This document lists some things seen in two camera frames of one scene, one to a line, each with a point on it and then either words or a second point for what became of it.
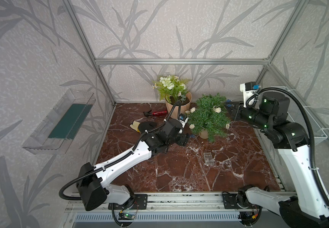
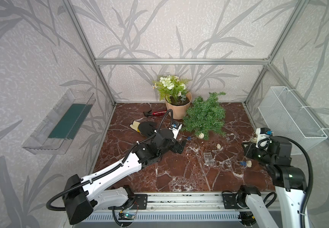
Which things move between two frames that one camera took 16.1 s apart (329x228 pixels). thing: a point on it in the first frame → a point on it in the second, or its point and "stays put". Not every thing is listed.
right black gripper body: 239,112 → 253,152
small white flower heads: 217,109 → 247,163
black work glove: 142,126 stays put
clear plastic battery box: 208,158 stays put
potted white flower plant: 173,90 stays put
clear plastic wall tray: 58,128 stays put
